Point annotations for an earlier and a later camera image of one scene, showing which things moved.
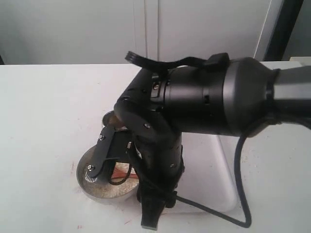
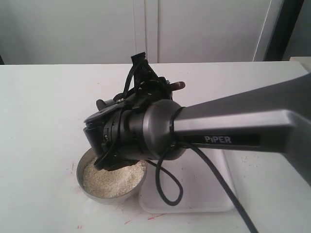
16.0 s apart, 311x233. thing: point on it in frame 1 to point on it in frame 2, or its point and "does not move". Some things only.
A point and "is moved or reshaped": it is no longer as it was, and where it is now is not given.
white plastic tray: [209, 178] does not move
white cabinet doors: [100, 32] does not move
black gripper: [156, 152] to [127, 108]
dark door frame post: [283, 31] does not move
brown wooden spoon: [118, 174] is moved or reshaped
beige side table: [303, 60] does not move
